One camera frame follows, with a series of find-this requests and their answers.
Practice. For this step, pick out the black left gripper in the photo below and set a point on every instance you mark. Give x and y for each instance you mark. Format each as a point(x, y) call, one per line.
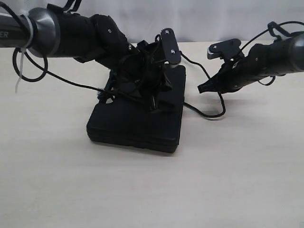
point(98, 38)

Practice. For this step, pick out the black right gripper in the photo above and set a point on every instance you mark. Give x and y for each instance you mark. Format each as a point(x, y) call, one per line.
point(226, 50)

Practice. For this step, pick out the black plastic carrying case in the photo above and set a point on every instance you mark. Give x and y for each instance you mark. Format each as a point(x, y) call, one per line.
point(126, 123)

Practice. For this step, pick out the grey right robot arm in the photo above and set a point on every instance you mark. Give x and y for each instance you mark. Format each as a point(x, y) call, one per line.
point(298, 52)

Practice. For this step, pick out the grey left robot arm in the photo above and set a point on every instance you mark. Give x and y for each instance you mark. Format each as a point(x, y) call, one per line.
point(55, 32)

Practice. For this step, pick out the white backdrop curtain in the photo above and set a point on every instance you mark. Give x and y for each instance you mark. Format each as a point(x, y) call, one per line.
point(196, 20)

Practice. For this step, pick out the white zip tie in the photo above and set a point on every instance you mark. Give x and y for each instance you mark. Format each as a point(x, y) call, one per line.
point(23, 59)

